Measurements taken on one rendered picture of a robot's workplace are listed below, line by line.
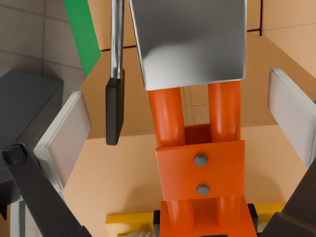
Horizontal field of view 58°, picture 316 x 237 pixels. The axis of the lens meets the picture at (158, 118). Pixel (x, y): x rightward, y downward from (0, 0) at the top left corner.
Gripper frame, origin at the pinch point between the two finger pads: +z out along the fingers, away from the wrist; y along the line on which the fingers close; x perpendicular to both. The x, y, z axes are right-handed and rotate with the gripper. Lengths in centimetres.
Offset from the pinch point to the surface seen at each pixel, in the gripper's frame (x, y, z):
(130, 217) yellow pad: -24.2, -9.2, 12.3
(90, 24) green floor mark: -13, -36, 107
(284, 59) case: -11.1, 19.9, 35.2
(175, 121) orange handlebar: -0.8, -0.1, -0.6
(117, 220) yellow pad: -24.3, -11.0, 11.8
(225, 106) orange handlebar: -0.1, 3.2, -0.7
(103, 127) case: -10.2, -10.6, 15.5
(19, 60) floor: -24, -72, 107
